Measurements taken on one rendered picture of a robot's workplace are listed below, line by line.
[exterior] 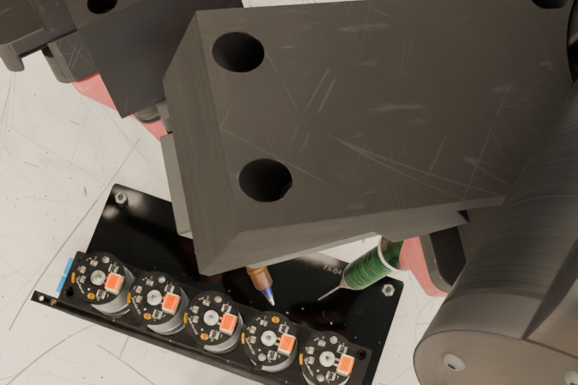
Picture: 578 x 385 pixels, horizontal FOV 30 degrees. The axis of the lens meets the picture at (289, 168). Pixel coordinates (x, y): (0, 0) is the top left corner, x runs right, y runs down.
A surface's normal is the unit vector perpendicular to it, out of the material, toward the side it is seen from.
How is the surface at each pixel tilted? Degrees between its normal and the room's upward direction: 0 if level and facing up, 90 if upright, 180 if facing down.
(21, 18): 27
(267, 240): 90
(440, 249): 19
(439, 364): 77
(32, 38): 63
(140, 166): 0
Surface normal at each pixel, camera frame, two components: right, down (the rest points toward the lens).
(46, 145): -0.03, -0.25
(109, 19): 0.37, 0.66
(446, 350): -0.54, 0.73
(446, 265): 0.29, -0.31
